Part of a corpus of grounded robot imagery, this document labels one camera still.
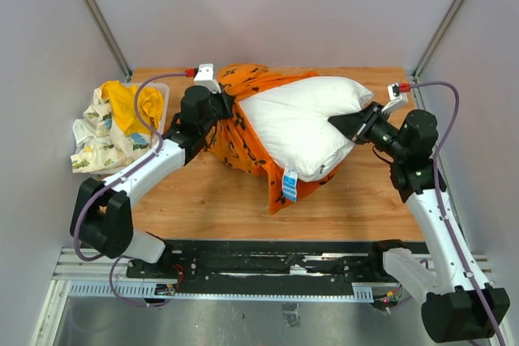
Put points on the left aluminium corner post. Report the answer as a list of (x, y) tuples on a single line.
[(108, 37)]

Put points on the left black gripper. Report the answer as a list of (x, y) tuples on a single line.
[(225, 101)]

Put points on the white pillow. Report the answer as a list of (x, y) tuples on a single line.
[(291, 122)]

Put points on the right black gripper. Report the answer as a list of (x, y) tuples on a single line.
[(358, 126)]

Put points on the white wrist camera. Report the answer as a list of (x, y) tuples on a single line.
[(397, 99), (206, 76)]

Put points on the aluminium corner post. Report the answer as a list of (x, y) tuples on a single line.
[(439, 34), (108, 37)]

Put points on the orange black-patterned plush pillowcase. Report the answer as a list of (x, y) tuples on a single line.
[(237, 145)]

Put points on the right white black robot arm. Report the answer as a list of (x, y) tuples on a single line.
[(457, 301)]

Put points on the white plastic bin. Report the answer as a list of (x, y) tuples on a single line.
[(164, 95)]

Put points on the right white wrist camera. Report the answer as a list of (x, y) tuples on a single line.
[(397, 99)]

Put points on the blue white pillow label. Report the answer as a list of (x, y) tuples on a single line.
[(289, 184)]

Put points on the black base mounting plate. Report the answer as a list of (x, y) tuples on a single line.
[(268, 268)]

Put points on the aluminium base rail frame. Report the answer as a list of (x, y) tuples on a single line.
[(106, 277)]

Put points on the yellow and white floral cloth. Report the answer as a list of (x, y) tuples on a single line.
[(113, 127)]

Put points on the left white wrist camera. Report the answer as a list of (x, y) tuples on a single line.
[(206, 76)]

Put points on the right aluminium corner post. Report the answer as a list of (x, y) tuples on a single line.
[(439, 34)]

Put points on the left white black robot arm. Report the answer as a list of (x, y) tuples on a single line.
[(102, 218)]

